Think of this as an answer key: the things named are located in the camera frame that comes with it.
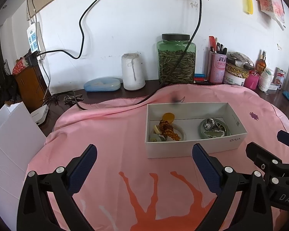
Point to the bundle of black pens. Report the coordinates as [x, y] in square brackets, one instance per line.
[222, 49]

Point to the white cardboard box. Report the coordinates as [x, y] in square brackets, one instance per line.
[183, 149]

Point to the magenta plastic cup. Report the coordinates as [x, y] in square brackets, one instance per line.
[251, 81]

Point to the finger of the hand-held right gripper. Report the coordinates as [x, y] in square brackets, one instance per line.
[256, 152]
[287, 138]

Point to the brown wooden cabinet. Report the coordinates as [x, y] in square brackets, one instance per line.
[30, 86]

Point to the amber oval disc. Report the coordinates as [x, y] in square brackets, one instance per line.
[169, 117]

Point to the pale jade bangle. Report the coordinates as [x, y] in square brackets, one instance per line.
[181, 131]

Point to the white thread spool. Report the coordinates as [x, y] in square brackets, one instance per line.
[132, 77]

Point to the red patterned cloth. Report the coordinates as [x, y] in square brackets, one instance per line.
[19, 66]

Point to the small red white box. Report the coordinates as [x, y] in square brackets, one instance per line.
[280, 77]

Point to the black plug adapter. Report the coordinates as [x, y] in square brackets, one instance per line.
[33, 59]

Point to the blue oval case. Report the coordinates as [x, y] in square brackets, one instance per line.
[101, 85]

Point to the amber pump bottle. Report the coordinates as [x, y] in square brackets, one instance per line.
[260, 65]

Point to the green glass jar of seeds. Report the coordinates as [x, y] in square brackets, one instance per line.
[168, 67]

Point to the white power strip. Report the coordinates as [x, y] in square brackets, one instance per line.
[33, 38]

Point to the red comb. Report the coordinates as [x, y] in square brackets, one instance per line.
[212, 43]

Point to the grey plastic bag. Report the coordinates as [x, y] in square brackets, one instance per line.
[238, 56]

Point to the flat white box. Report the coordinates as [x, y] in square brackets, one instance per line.
[272, 86]

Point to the pink hanging packet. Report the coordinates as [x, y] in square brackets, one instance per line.
[273, 4]

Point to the green jade bangle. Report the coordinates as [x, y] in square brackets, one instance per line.
[202, 131]

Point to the white router box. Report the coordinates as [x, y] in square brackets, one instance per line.
[39, 115]

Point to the gold patterned white tin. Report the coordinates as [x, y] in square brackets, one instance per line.
[232, 78]

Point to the dark plaid cloth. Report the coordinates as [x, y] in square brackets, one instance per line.
[10, 89]

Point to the blue red flat box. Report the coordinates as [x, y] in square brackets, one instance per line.
[200, 76]

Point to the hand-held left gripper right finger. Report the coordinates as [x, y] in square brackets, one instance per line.
[206, 170]

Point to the pink printed cloth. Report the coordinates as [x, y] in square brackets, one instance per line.
[98, 130]

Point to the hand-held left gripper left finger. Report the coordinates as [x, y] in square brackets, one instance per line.
[83, 168]

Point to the pink cylindrical tin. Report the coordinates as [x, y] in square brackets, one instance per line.
[216, 69]

